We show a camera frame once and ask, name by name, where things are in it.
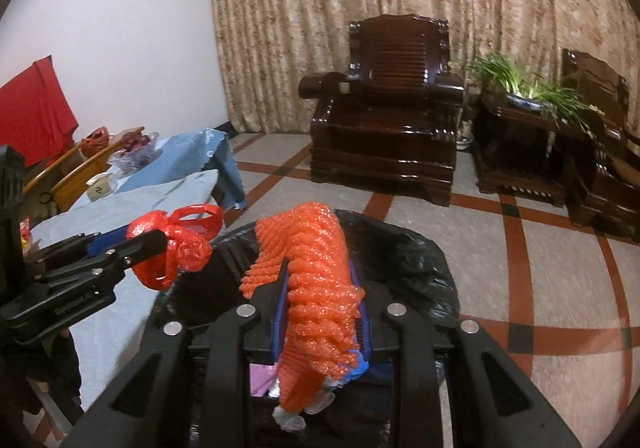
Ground orange foam fruit net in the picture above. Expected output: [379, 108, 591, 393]
[239, 202, 366, 414]

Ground knotted red plastic bag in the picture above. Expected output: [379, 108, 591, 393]
[81, 127, 111, 157]

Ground green potted plant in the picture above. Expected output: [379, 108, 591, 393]
[467, 52, 607, 131]

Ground grey table cloth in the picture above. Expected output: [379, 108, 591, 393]
[30, 169, 222, 410]

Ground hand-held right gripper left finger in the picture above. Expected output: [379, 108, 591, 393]
[65, 258, 291, 448]

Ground blue and white plant pot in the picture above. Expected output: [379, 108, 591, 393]
[506, 91, 549, 113]

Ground yellow tissue pack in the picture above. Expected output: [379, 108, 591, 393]
[86, 173, 119, 202]

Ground glass fruit bowl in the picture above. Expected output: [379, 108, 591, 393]
[107, 133, 162, 174]

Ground dark wooden armchair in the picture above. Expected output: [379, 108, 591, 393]
[298, 14, 466, 207]
[562, 48, 640, 245]

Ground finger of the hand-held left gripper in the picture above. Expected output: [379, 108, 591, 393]
[36, 229, 169, 290]
[25, 223, 133, 275]

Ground blue table cloth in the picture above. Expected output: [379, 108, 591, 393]
[107, 128, 249, 212]

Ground clear plastic wrapper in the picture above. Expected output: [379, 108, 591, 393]
[272, 390, 336, 432]

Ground red cloth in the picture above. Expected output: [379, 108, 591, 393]
[0, 56, 80, 170]

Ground dark wooden side table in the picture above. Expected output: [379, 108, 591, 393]
[472, 91, 597, 210]

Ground trash bin with black bag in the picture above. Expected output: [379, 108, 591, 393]
[145, 209, 461, 448]

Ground wooden chair backs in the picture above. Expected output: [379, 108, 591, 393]
[22, 145, 85, 195]

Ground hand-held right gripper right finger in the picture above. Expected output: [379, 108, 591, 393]
[350, 261, 588, 448]

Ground light wooden chair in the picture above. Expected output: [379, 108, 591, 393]
[50, 131, 147, 215]

